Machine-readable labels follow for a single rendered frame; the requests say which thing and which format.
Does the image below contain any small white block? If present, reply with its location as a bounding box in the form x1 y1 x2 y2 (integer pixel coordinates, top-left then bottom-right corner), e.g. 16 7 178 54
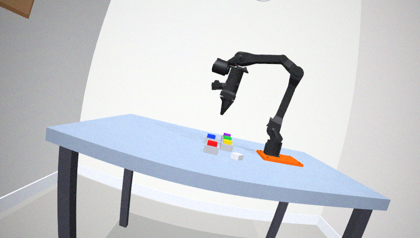
230 153 244 161

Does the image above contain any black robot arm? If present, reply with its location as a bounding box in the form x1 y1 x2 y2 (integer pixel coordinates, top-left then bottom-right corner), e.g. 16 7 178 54
211 51 304 158

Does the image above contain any blue button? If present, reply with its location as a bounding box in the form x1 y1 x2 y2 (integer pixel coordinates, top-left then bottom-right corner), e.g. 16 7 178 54
204 134 217 144

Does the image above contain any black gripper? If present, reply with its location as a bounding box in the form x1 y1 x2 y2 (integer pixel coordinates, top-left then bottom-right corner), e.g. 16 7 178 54
220 77 240 115

